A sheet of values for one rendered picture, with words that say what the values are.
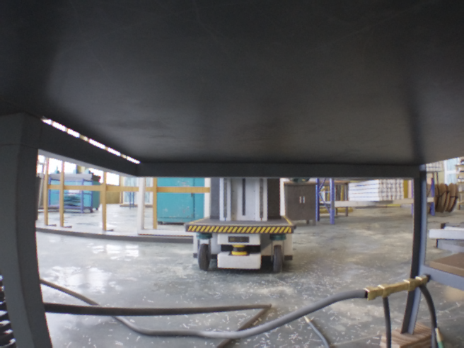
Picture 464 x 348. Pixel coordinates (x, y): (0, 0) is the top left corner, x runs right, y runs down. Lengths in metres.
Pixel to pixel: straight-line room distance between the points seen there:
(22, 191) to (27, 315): 0.12
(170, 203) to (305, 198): 2.33
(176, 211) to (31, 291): 4.34
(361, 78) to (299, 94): 0.05
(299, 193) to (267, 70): 4.31
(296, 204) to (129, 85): 4.30
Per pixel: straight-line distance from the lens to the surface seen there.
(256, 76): 0.17
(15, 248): 0.28
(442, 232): 0.98
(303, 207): 4.48
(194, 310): 0.70
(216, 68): 0.16
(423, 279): 0.77
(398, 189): 5.09
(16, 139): 0.28
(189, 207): 4.54
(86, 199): 9.04
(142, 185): 3.09
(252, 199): 1.90
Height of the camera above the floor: 0.48
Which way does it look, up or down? 5 degrees up
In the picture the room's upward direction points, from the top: straight up
